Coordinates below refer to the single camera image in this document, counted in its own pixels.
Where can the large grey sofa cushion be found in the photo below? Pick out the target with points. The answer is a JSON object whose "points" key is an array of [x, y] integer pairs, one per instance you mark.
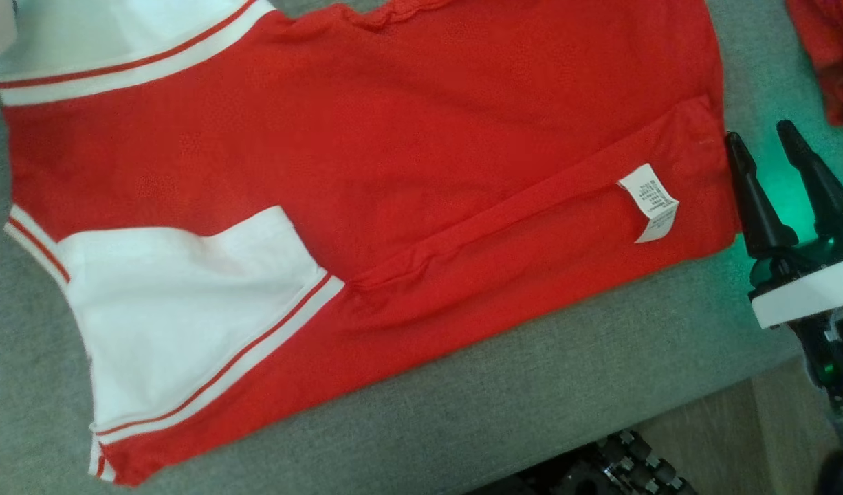
{"points": [[531, 385]]}

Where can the red lettered jersey white trim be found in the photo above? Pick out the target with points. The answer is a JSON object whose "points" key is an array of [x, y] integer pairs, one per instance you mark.
{"points": [[394, 137]]}

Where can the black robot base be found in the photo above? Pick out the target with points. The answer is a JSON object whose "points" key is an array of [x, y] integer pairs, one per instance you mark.
{"points": [[600, 467]]}

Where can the red white-edged garment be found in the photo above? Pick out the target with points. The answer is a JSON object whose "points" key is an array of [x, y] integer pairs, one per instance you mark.
{"points": [[834, 55]]}

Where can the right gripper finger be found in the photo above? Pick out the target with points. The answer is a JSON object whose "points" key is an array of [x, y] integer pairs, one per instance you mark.
{"points": [[758, 206], [824, 192]]}

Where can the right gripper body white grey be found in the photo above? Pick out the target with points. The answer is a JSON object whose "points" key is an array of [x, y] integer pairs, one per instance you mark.
{"points": [[806, 295]]}

